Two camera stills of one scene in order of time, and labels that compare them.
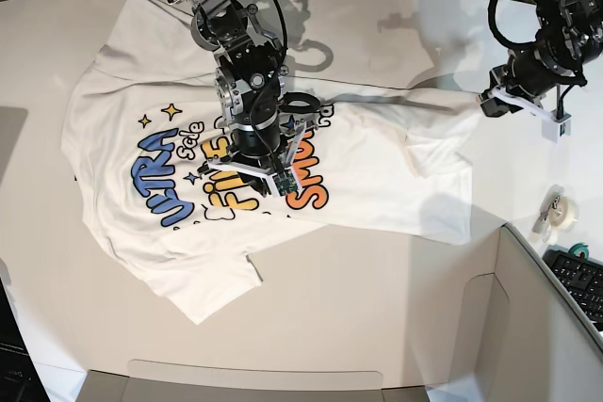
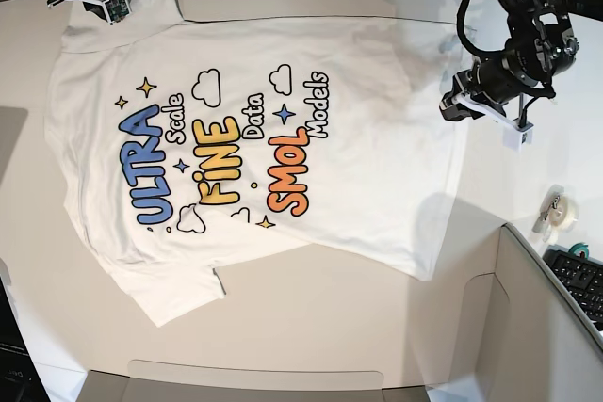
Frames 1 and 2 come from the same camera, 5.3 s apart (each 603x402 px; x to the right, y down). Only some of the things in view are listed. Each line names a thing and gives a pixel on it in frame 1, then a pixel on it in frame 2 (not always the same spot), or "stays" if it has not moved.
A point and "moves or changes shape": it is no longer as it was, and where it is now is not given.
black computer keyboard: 581,275 stays
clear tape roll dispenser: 559,212 stays
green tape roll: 578,248 stays
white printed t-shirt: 142,109 moves or changes shape
